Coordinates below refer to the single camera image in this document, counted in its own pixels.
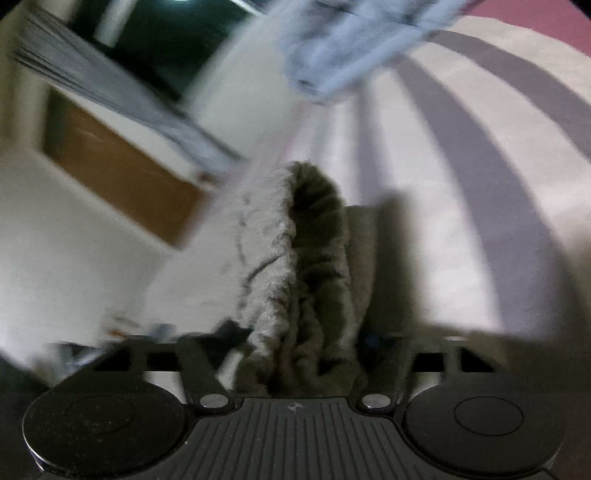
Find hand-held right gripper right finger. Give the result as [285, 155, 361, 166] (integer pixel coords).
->
[358, 335, 497, 412]

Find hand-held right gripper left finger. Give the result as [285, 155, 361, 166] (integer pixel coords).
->
[92, 335, 232, 411]

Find grey pants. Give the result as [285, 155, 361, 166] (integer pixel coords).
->
[233, 161, 419, 398]

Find striped pink and white bedsheet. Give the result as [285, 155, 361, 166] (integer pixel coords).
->
[143, 0, 591, 398]

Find brown wooden cabinet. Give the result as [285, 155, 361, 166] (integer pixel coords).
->
[41, 88, 218, 247]

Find grey curtain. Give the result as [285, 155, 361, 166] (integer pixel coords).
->
[11, 9, 247, 174]

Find folded light blue duvet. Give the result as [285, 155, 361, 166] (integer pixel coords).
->
[281, 0, 478, 103]

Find window with white frame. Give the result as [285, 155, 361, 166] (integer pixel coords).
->
[67, 0, 273, 109]

